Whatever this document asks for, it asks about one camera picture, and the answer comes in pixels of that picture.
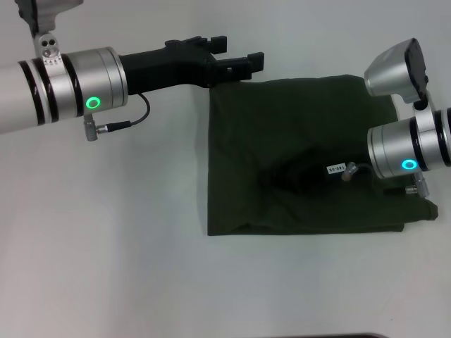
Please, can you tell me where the silver cable connector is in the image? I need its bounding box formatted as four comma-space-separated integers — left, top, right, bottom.
82, 117, 121, 142
404, 171, 429, 196

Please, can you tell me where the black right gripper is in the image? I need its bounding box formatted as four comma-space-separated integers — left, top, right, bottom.
261, 161, 375, 197

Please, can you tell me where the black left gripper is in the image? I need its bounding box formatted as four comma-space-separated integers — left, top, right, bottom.
118, 35, 266, 96

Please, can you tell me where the dark green FREE! t-shirt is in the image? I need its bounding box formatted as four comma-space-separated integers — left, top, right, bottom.
206, 74, 440, 237

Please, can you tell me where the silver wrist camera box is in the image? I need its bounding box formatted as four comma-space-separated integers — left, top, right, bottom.
13, 0, 78, 67
363, 37, 431, 105

